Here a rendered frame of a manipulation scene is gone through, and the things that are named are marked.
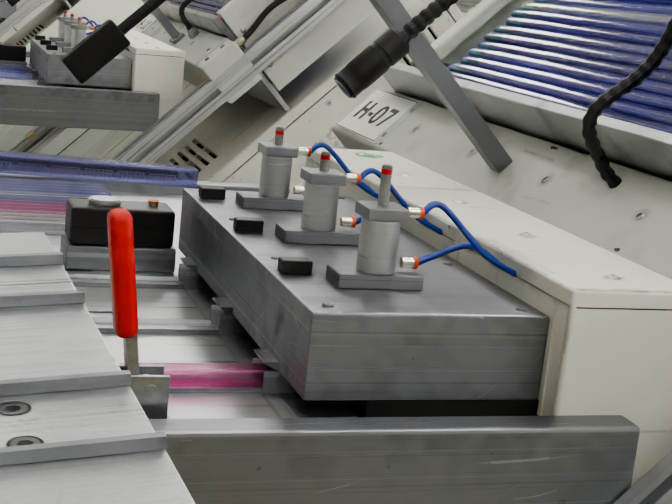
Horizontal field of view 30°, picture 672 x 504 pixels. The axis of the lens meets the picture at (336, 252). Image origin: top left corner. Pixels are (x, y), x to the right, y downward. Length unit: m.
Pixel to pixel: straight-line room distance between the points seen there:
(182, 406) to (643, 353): 0.25
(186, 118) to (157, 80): 0.08
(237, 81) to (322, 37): 0.16
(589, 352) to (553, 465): 0.06
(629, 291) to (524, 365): 0.07
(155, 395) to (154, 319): 0.19
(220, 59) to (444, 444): 1.43
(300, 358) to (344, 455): 0.06
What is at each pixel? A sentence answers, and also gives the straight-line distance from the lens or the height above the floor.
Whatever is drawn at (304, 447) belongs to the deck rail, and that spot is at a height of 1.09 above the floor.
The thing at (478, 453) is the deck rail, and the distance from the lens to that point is 0.64.
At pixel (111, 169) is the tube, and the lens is 0.75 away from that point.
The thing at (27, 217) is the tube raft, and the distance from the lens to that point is 1.04.
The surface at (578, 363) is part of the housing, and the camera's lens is 0.67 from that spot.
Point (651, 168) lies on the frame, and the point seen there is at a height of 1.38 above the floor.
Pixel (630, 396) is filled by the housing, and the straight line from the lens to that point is 0.70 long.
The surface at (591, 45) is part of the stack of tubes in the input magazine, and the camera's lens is 1.02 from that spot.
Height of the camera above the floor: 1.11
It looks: 5 degrees up
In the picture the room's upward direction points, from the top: 49 degrees clockwise
